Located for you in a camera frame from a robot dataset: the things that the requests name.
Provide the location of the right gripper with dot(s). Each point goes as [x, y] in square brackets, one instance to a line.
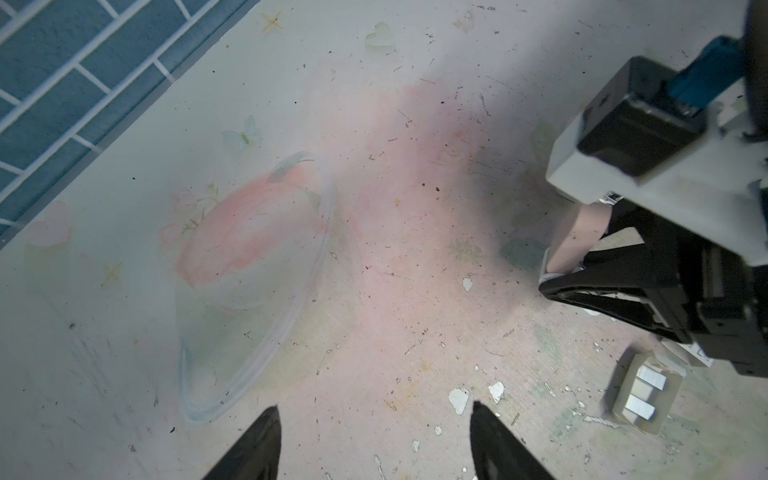
[699, 292]

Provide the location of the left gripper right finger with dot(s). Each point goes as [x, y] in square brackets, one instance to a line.
[497, 454]

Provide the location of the staple box sleeve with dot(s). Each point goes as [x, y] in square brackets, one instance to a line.
[690, 354]

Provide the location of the staple strip in tray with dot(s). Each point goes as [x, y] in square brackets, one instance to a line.
[651, 377]
[639, 407]

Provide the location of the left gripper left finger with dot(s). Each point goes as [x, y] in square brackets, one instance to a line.
[256, 454]

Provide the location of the staple box tray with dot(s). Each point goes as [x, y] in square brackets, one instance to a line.
[662, 400]

